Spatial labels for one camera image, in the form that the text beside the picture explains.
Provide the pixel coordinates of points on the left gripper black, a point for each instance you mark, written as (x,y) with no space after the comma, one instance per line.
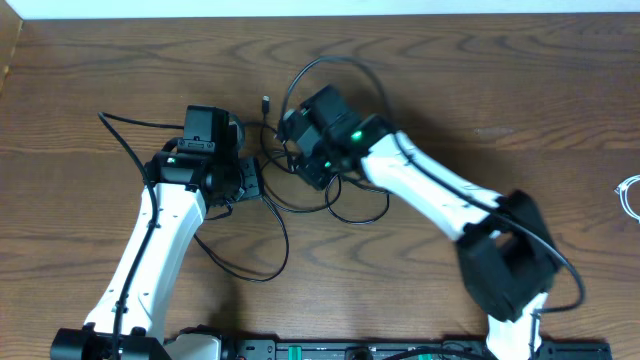
(253,188)

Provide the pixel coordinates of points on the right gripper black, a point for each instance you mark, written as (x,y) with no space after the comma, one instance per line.
(304,168)

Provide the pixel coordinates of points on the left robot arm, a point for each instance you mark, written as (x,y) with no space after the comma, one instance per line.
(191,173)

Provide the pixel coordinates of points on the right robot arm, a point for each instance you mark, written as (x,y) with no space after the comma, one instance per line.
(504,250)

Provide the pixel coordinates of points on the wooden side panel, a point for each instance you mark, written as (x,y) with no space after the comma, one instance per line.
(11,26)

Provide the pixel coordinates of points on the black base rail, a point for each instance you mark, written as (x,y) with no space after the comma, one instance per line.
(350,350)

